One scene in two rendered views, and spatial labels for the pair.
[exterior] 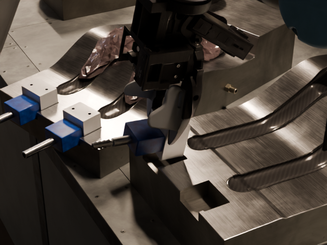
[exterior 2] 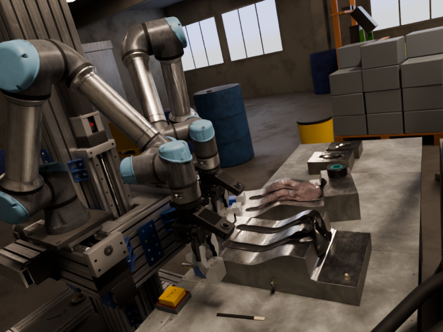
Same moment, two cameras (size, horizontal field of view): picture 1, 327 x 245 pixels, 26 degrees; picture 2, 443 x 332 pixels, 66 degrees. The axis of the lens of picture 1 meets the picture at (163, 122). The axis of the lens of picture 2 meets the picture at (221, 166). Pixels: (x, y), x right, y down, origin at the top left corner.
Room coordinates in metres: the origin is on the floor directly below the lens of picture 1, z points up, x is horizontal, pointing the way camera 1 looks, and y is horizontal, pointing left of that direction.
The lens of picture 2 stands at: (0.31, -1.01, 1.49)
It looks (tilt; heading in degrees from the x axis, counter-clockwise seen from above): 18 degrees down; 62
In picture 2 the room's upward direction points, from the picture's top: 13 degrees counter-clockwise
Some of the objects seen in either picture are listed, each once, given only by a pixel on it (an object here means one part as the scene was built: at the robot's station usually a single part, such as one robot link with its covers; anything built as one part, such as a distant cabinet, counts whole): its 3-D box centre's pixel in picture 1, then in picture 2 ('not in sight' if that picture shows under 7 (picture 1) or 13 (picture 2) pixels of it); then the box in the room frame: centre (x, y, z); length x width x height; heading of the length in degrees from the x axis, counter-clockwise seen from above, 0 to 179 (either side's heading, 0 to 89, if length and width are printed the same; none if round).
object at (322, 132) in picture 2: not in sight; (317, 143); (2.97, 1.65, 0.30); 0.38 x 0.38 x 0.61
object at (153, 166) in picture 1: (164, 164); not in sight; (0.81, 0.00, 0.87); 0.05 x 0.05 x 0.04; 28
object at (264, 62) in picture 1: (154, 64); (291, 198); (1.14, 0.02, 0.85); 0.50 x 0.26 x 0.11; 136
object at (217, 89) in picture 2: not in sight; (224, 124); (2.68, 3.07, 0.52); 0.68 x 0.68 x 1.05
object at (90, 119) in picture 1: (58, 137); (226, 211); (0.90, 0.16, 0.85); 0.13 x 0.05 x 0.05; 136
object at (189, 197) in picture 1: (204, 207); not in sight; (0.72, -0.05, 0.87); 0.05 x 0.05 x 0.04; 28
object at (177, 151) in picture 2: not in sight; (177, 164); (0.60, -0.23, 1.25); 0.09 x 0.08 x 0.11; 132
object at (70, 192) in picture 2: not in sight; (50, 182); (0.33, 0.26, 1.20); 0.13 x 0.12 x 0.14; 42
